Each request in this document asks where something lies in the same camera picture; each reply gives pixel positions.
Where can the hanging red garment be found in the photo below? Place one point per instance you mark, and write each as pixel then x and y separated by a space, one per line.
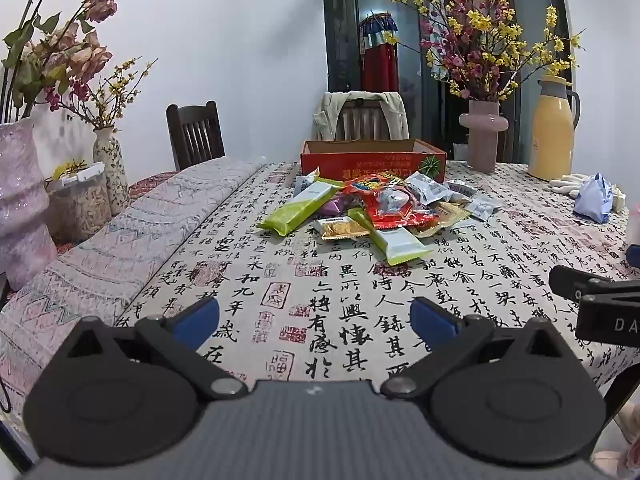
pixel 380 60

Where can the pale woven patterned cloth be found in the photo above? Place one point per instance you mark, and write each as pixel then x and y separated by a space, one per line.
pixel 125 240

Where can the purple snack packet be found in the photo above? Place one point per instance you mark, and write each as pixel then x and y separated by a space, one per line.
pixel 336 206

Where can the chair with beige jacket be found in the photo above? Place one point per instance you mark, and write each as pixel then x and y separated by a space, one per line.
pixel 327 115

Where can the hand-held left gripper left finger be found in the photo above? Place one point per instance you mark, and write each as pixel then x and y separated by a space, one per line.
pixel 197 320

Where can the red cardboard box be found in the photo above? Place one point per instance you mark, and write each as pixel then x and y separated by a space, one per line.
pixel 350 162

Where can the hanging pale garment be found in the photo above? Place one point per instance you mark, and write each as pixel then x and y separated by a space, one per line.
pixel 439 55

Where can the small white plant pot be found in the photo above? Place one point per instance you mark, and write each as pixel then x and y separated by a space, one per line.
pixel 460 152

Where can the thin yellow flower sprigs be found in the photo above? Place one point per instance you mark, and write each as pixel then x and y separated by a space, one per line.
pixel 110 90

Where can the yellow thermos jug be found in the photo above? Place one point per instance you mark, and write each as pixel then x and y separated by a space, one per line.
pixel 552 135

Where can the white gloves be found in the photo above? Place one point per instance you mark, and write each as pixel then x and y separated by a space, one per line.
pixel 565 184

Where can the wooden chair with slats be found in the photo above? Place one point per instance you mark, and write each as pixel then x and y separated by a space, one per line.
pixel 362 120

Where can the large pink textured vase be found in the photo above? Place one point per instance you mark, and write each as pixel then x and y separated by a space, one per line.
pixel 22 200

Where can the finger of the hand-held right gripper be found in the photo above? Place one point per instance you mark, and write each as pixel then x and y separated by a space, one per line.
pixel 575 282

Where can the small patterned vase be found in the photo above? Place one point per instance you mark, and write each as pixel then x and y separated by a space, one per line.
pixel 111 170

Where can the green snack packet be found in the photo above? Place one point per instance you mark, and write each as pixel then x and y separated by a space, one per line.
pixel 300 207
pixel 395 242

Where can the gold oat crisp packet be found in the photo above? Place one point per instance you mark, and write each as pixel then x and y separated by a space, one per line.
pixel 342 229
pixel 452 212

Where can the pink ceramic vase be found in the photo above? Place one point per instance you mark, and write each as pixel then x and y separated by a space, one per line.
pixel 482 135

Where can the blue plastic bag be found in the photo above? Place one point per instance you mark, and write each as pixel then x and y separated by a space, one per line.
pixel 592 200

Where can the large red snack bag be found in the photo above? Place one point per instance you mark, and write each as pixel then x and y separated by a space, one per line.
pixel 390 200

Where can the red patterned cloth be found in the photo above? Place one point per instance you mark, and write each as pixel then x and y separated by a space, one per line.
pixel 150 182

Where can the silver snack packet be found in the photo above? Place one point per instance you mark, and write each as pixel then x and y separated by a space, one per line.
pixel 305 182
pixel 425 187
pixel 481 209
pixel 462 190

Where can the plastic container with white lid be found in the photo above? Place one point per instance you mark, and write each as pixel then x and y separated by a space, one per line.
pixel 80 205

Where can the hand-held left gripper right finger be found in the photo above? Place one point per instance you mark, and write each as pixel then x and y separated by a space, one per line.
pixel 432 320

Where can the pink rose stems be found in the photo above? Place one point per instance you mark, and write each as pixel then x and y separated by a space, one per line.
pixel 75 55

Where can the dark wooden chair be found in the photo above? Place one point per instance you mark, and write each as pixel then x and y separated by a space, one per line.
pixel 195 135

